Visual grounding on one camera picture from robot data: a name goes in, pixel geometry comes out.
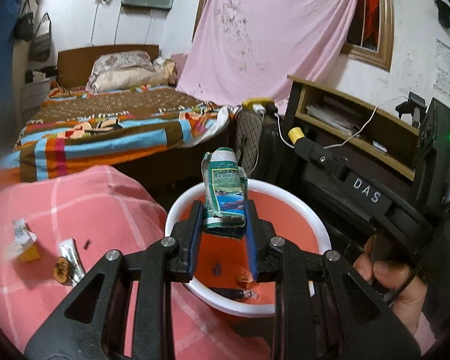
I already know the yellow white small carton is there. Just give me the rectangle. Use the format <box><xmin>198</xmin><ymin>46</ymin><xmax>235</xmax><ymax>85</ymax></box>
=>
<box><xmin>3</xmin><ymin>219</ymin><xmax>40</xmax><ymax>263</ymax></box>

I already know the orange trash bin white rim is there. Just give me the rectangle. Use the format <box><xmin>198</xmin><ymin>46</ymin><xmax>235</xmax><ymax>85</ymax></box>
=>
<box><xmin>165</xmin><ymin>178</ymin><xmax>332</xmax><ymax>320</ymax></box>

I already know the person's right hand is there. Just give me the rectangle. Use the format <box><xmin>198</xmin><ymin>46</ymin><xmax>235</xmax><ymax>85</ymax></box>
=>
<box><xmin>353</xmin><ymin>236</ymin><xmax>428</xmax><ymax>335</ymax></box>

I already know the silver foil wrapper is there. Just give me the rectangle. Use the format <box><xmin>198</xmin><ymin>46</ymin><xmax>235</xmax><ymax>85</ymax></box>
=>
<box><xmin>58</xmin><ymin>238</ymin><xmax>86</xmax><ymax>286</ymax></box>

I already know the wooden desk shelf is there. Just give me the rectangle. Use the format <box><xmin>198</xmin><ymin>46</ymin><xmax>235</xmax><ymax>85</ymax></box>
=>
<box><xmin>283</xmin><ymin>75</ymin><xmax>419</xmax><ymax>180</ymax></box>

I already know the pink plaid quilt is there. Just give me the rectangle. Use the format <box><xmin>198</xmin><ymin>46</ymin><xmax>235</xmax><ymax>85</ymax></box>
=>
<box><xmin>0</xmin><ymin>166</ymin><xmax>270</xmax><ymax>359</ymax></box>

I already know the checkered bag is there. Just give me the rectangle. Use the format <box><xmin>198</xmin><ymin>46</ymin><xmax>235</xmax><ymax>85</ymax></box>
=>
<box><xmin>235</xmin><ymin>110</ymin><xmax>263</xmax><ymax>177</ymax></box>

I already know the colourful bed cover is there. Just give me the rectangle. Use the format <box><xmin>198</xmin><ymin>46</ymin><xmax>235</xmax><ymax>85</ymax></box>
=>
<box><xmin>0</xmin><ymin>85</ymin><xmax>233</xmax><ymax>185</ymax></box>

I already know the yellow power strip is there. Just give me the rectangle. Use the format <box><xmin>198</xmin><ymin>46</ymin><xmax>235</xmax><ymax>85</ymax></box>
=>
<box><xmin>241</xmin><ymin>97</ymin><xmax>276</xmax><ymax>115</ymax></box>

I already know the white nightstand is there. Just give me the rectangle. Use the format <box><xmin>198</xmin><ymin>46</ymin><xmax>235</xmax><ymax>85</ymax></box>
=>
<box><xmin>20</xmin><ymin>76</ymin><xmax>56</xmax><ymax>112</ymax></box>

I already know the beige pillow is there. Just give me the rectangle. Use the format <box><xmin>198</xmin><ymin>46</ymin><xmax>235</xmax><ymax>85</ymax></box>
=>
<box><xmin>87</xmin><ymin>67</ymin><xmax>177</xmax><ymax>93</ymax></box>

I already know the red cloth at window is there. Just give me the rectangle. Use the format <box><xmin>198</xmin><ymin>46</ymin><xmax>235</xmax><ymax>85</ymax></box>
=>
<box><xmin>363</xmin><ymin>0</ymin><xmax>380</xmax><ymax>50</ymax></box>

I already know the wooden headboard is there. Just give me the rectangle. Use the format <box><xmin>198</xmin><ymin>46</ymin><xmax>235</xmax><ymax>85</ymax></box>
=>
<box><xmin>57</xmin><ymin>44</ymin><xmax>160</xmax><ymax>89</ymax></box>

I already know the pink hanging sheet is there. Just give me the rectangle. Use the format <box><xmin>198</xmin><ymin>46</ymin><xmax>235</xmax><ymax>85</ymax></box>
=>
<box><xmin>177</xmin><ymin>0</ymin><xmax>358</xmax><ymax>106</ymax></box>

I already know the floral pillow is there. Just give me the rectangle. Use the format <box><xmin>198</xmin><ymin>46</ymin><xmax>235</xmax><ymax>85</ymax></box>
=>
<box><xmin>86</xmin><ymin>49</ymin><xmax>154</xmax><ymax>92</ymax></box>

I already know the grey handbag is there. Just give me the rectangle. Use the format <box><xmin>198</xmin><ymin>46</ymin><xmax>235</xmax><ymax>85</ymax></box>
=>
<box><xmin>29</xmin><ymin>13</ymin><xmax>52</xmax><ymax>62</ymax></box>

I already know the black handbag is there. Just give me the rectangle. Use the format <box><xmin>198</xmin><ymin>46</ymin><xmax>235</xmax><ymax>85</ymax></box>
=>
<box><xmin>13</xmin><ymin>0</ymin><xmax>35</xmax><ymax>42</ymax></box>

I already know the white charging cable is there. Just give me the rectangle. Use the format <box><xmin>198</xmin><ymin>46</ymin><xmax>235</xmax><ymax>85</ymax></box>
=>
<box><xmin>275</xmin><ymin>95</ymin><xmax>410</xmax><ymax>151</ymax></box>

